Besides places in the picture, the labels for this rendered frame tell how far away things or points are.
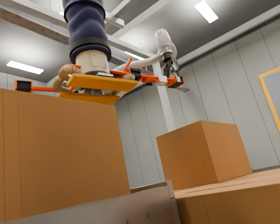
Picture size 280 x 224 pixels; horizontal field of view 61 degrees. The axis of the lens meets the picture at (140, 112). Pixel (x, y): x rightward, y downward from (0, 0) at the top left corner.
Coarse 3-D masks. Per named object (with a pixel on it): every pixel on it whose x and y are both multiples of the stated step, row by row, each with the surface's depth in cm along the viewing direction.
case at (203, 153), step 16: (192, 128) 157; (208, 128) 158; (224, 128) 176; (160, 144) 175; (176, 144) 165; (192, 144) 156; (208, 144) 150; (224, 144) 166; (240, 144) 187; (176, 160) 164; (192, 160) 155; (208, 160) 147; (224, 160) 158; (240, 160) 176; (176, 176) 163; (192, 176) 154; (208, 176) 146; (224, 176) 150
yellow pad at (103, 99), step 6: (60, 96) 117; (66, 96) 118; (72, 96) 120; (78, 96) 121; (84, 96) 123; (90, 96) 124; (96, 96) 127; (102, 96) 129; (108, 96) 131; (114, 96) 133; (96, 102) 133; (102, 102) 135; (108, 102) 137; (114, 102) 139
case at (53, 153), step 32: (0, 96) 66; (32, 96) 73; (0, 128) 63; (32, 128) 69; (64, 128) 77; (96, 128) 87; (0, 160) 60; (32, 160) 66; (64, 160) 73; (96, 160) 82; (0, 192) 58; (32, 192) 63; (64, 192) 70; (96, 192) 78; (128, 192) 87
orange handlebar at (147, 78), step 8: (72, 64) 116; (112, 72) 129; (120, 72) 132; (128, 72) 135; (144, 80) 146; (152, 80) 150; (168, 80) 154; (40, 88) 132; (48, 88) 135; (72, 88) 138
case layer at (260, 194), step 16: (240, 176) 163; (256, 176) 122; (272, 176) 97; (176, 192) 127; (192, 192) 100; (208, 192) 83; (224, 192) 76; (240, 192) 73; (256, 192) 70; (272, 192) 67; (192, 208) 83; (208, 208) 79; (224, 208) 76; (240, 208) 72; (256, 208) 69; (272, 208) 66
